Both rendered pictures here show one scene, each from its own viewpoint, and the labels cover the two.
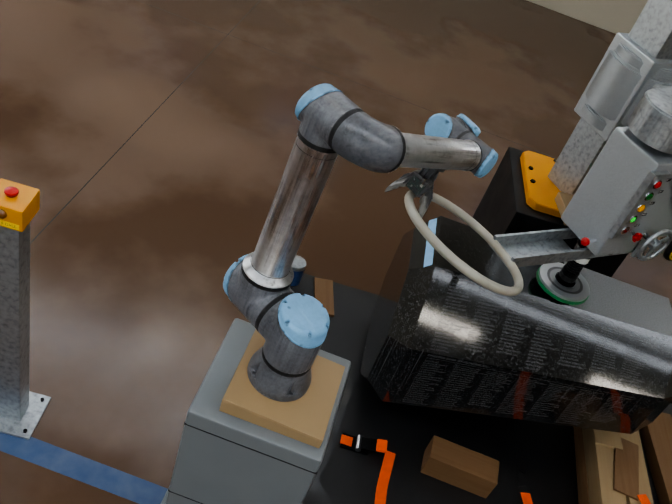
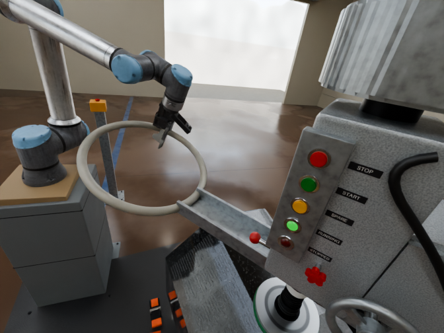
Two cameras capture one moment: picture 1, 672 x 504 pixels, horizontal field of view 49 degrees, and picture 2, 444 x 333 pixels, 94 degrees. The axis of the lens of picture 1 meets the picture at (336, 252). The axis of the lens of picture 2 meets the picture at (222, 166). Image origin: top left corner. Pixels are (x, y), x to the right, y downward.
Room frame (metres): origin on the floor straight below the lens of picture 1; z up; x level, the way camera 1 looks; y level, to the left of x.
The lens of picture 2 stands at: (1.98, -1.15, 1.62)
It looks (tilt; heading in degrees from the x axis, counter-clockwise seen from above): 30 degrees down; 69
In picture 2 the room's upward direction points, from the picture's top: 8 degrees clockwise
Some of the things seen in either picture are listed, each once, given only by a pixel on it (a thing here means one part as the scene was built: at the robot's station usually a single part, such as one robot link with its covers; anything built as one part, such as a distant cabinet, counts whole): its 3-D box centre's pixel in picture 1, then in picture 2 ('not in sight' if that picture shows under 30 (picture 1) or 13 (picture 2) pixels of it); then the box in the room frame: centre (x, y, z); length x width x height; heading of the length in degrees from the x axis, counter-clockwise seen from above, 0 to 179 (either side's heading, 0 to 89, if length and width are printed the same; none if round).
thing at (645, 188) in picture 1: (637, 205); (302, 202); (2.25, -0.91, 1.38); 0.08 x 0.03 x 0.28; 129
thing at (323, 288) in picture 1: (323, 296); not in sight; (2.73, -0.02, 0.02); 0.25 x 0.10 x 0.01; 15
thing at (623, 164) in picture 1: (637, 193); (376, 225); (2.43, -0.95, 1.33); 0.36 x 0.22 x 0.45; 129
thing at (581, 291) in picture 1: (564, 281); (286, 308); (2.38, -0.89, 0.88); 0.21 x 0.21 x 0.01
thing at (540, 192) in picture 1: (570, 190); not in sight; (3.31, -1.00, 0.76); 0.49 x 0.49 x 0.05; 6
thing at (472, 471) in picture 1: (460, 466); not in sight; (1.98, -0.81, 0.07); 0.30 x 0.12 x 0.12; 88
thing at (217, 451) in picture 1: (248, 461); (67, 235); (1.41, 0.03, 0.43); 0.50 x 0.50 x 0.85; 0
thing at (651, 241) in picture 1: (648, 238); (370, 315); (2.36, -1.06, 1.20); 0.15 x 0.10 x 0.15; 129
